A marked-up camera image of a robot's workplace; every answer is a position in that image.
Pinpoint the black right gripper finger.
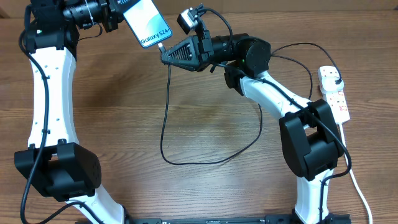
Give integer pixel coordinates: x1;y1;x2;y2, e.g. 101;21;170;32
170;62;200;72
160;36;199;65

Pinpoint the black charging cable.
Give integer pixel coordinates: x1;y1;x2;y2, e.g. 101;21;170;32
157;42;345;166

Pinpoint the blue smartphone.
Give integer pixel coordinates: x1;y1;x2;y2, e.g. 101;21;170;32
123;0;173;48

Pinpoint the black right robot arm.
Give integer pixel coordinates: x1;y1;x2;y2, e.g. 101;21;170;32
161;13;346;223

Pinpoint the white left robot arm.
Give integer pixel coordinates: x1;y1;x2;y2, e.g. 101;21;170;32
14;0;132;223

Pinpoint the white charger adapter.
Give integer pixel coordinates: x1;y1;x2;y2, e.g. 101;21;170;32
320;77;345;94

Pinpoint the white power strip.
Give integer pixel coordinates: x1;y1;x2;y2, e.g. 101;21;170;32
318;66;350;124

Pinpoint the white power strip cord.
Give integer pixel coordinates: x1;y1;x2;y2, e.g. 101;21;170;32
338;123;374;224

